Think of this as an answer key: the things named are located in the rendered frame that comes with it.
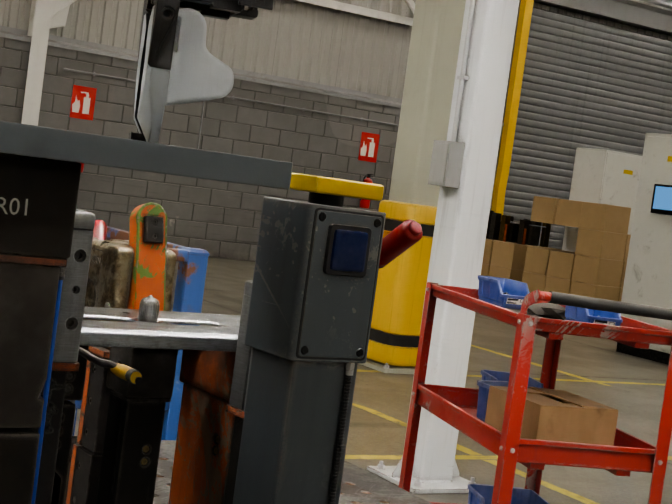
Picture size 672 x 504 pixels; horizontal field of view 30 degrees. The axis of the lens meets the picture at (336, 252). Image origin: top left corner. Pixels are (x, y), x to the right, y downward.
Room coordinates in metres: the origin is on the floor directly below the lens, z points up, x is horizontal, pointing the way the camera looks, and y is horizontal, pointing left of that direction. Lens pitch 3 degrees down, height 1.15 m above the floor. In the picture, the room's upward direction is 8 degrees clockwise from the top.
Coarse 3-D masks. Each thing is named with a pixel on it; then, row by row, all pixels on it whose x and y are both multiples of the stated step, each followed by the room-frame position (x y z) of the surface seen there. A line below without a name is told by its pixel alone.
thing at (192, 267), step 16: (176, 256) 3.12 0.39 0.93; (192, 256) 3.14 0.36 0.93; (192, 272) 3.14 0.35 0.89; (176, 288) 3.17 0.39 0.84; (192, 288) 3.15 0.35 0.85; (176, 304) 3.16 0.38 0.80; (192, 304) 3.15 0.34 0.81; (176, 368) 3.14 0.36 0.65; (176, 384) 3.14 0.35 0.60; (80, 400) 3.01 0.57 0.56; (176, 400) 3.14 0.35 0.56; (176, 416) 3.15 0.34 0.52; (176, 432) 3.15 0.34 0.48
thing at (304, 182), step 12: (300, 180) 0.90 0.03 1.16; (312, 180) 0.89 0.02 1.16; (324, 180) 0.88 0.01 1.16; (336, 180) 0.89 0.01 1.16; (348, 180) 0.90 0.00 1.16; (312, 192) 0.92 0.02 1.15; (324, 192) 0.89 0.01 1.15; (336, 192) 0.89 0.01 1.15; (348, 192) 0.90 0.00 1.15; (360, 192) 0.90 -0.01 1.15; (372, 192) 0.91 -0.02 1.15; (324, 204) 0.91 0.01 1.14; (336, 204) 0.91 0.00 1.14
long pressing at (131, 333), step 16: (96, 320) 1.17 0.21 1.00; (128, 320) 1.22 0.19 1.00; (160, 320) 1.24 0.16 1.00; (176, 320) 1.26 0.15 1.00; (192, 320) 1.27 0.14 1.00; (208, 320) 1.28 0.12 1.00; (224, 320) 1.30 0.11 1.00; (96, 336) 1.09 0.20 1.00; (112, 336) 1.10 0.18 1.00; (128, 336) 1.11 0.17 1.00; (144, 336) 1.11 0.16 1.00; (160, 336) 1.12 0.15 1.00; (176, 336) 1.13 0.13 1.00; (192, 336) 1.14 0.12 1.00; (208, 336) 1.15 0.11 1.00; (224, 336) 1.16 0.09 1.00
